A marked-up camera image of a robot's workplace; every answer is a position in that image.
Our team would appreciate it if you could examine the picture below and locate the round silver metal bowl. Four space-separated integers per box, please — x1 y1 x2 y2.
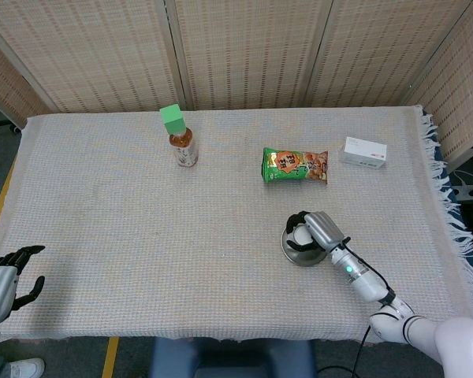
280 224 332 268

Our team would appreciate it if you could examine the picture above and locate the amber tea bottle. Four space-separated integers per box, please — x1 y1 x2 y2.
168 126 200 169

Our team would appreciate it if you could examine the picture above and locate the white round object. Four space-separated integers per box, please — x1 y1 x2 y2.
293 226 315 246

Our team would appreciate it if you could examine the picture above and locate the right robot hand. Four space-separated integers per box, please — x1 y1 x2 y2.
285 210 351 253

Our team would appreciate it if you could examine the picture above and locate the grey metal stand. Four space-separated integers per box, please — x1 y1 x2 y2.
453 183 473 204

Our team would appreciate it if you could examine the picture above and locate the beige woven tablecloth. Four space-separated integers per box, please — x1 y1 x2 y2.
0 104 473 343

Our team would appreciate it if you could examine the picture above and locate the blue table skirt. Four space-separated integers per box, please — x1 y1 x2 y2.
432 145 472 237

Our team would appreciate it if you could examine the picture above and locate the green foam block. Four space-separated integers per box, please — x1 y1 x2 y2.
159 104 187 135

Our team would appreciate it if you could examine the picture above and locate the white carton box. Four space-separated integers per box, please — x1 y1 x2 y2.
338 135 389 171

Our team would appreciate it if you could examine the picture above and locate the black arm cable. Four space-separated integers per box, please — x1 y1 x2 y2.
318 243 399 378

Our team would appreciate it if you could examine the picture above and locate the bamboo screen panel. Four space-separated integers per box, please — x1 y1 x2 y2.
401 0 473 171
303 0 473 108
0 0 187 115
0 31 60 131
165 0 335 112

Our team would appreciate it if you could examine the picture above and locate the green snack bag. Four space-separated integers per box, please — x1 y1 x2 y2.
262 146 330 185

